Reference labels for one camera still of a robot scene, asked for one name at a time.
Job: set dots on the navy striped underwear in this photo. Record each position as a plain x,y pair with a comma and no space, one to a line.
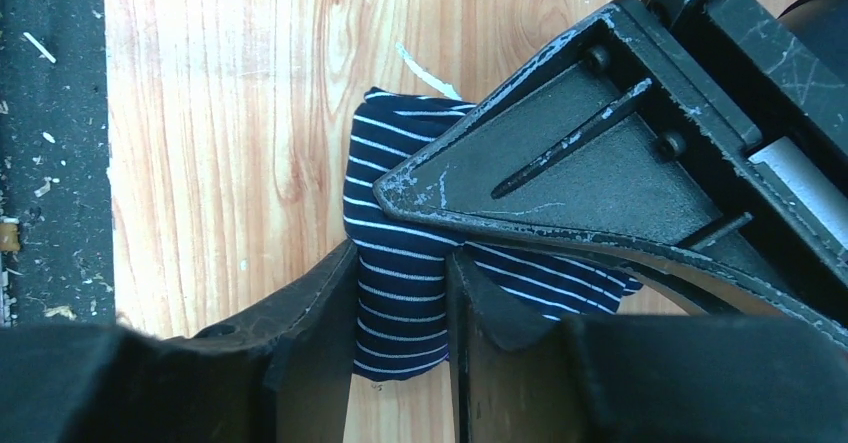
402,329

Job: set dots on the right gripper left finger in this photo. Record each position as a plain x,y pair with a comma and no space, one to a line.
278,371

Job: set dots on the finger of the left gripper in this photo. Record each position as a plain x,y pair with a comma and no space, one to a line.
614,144

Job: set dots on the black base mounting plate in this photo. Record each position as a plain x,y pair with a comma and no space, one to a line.
55,192

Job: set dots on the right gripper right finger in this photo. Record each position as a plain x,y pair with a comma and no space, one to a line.
519,377

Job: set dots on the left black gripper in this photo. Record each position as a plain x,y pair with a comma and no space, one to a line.
795,97

